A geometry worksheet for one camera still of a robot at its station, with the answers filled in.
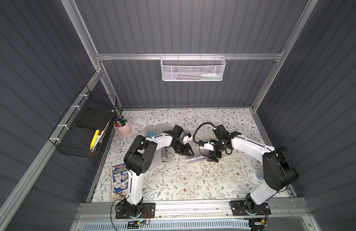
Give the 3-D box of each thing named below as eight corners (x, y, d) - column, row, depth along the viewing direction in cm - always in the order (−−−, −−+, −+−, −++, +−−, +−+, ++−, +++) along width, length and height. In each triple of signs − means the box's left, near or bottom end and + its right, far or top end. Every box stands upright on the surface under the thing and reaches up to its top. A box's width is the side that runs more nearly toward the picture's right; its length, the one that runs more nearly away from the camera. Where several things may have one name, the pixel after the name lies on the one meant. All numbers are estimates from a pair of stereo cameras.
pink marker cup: (119, 136, 106) (112, 125, 95) (122, 127, 111) (116, 115, 101) (130, 136, 106) (124, 125, 95) (132, 127, 111) (127, 115, 101)
